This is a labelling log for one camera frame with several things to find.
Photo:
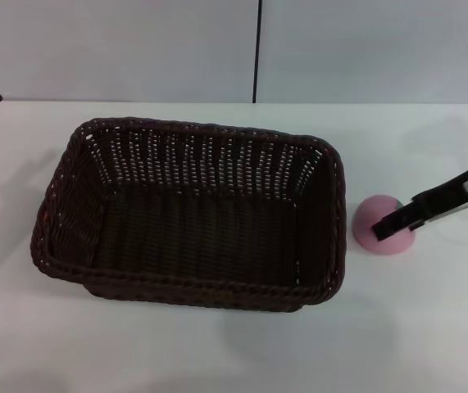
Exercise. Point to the pink peach toy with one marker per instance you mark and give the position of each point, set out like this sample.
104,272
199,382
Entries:
366,219

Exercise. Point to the black vertical wall strip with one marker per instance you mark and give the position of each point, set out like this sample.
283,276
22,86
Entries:
257,49

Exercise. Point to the dark brown woven basket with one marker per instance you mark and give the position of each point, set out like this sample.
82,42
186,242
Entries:
201,229

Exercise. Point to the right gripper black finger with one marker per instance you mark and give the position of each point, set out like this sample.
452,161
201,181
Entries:
434,196

